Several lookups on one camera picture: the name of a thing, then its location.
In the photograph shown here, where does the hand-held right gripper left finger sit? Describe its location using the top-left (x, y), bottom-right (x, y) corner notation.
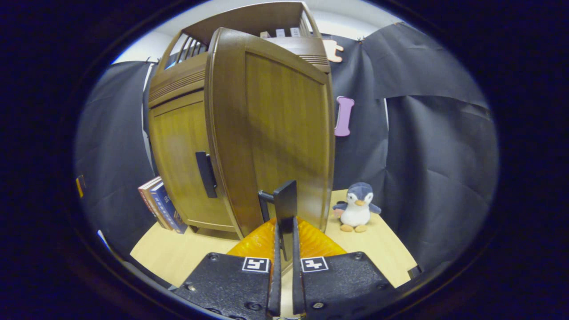
top-left (171, 217), bottom-right (283, 320)

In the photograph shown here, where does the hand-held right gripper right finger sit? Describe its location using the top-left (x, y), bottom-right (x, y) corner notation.
top-left (291, 217), bottom-right (396, 320)

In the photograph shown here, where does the black door handle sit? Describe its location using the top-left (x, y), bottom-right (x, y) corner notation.
top-left (258, 180), bottom-right (298, 261)
top-left (196, 152), bottom-right (218, 199)

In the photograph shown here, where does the wooden shoe cabinet door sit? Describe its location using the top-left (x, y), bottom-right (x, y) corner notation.
top-left (148, 90), bottom-right (236, 232)
top-left (204, 27), bottom-right (336, 239)

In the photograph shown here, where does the wooden double-door shoe cabinet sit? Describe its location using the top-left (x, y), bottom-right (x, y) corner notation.
top-left (147, 1), bottom-right (336, 240)

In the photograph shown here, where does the brown leaning book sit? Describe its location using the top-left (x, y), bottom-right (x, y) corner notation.
top-left (144, 180), bottom-right (174, 231)

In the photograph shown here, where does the blue leaning book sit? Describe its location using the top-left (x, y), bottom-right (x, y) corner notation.
top-left (150, 182), bottom-right (188, 234)

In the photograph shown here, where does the penguin plush toy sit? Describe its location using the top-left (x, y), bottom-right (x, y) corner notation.
top-left (332, 182), bottom-right (382, 233)

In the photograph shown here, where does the black backdrop cloth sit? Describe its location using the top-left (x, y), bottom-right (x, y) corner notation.
top-left (75, 22), bottom-right (499, 272)

